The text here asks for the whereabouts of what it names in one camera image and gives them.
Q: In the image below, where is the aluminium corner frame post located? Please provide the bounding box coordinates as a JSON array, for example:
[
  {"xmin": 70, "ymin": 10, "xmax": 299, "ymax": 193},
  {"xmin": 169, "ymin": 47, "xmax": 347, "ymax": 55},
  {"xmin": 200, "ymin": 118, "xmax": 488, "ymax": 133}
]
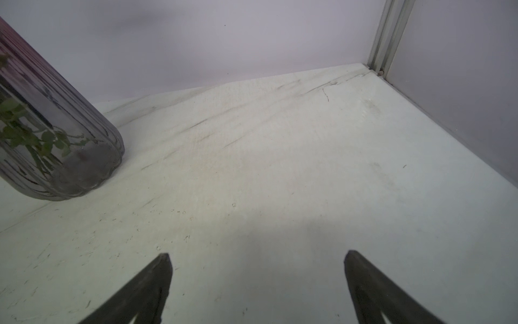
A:
[{"xmin": 367, "ymin": 0, "xmax": 415, "ymax": 78}]

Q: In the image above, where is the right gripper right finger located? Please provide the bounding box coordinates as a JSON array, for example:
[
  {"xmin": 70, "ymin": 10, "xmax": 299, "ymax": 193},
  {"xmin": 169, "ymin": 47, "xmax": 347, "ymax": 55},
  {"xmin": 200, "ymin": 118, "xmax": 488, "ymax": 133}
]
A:
[{"xmin": 344, "ymin": 250, "xmax": 442, "ymax": 323}]

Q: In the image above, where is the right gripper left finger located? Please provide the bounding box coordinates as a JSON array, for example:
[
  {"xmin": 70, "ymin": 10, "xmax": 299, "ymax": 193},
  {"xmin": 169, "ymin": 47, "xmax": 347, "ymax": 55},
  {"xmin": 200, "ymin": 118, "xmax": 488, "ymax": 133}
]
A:
[{"xmin": 81, "ymin": 253, "xmax": 173, "ymax": 323}]

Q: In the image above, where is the dark glass vase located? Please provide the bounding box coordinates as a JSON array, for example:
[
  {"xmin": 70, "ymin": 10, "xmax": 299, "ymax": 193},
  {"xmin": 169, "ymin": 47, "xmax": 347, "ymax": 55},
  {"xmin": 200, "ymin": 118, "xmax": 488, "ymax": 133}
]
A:
[{"xmin": 1, "ymin": 22, "xmax": 125, "ymax": 201}]

